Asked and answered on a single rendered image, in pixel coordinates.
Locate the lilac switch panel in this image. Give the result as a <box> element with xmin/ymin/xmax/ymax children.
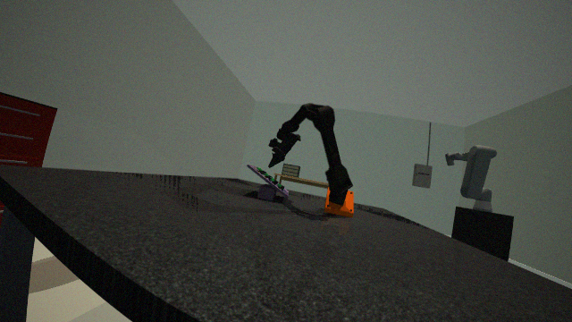
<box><xmin>247</xmin><ymin>165</ymin><xmax>289</xmax><ymax>201</ymax></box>

